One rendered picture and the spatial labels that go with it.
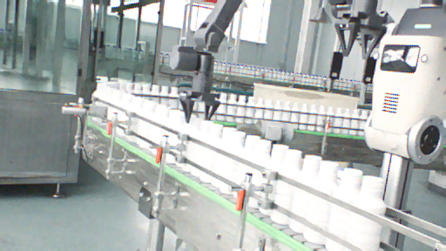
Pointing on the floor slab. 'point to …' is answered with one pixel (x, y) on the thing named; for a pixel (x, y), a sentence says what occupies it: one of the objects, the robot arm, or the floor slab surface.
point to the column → (306, 37)
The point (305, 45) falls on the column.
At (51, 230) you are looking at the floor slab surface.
